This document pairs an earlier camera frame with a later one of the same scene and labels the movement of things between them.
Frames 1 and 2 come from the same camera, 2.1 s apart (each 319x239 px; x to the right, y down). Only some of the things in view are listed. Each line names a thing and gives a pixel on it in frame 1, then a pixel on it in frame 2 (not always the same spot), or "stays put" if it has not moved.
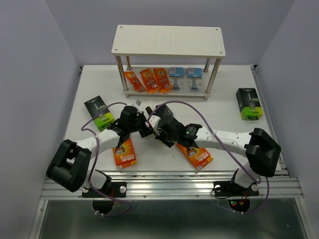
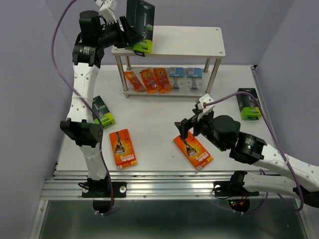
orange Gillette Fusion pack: (199, 156) stays put
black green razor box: (164, 112) → (141, 15)
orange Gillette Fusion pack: (124, 155) stays put
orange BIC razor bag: (150, 80) stays put
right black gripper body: (169, 140) → (205, 126)
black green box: (248, 104) stays put
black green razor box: (94, 106) stays put
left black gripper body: (139, 125) → (111, 35)
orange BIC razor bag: (132, 77) stays put
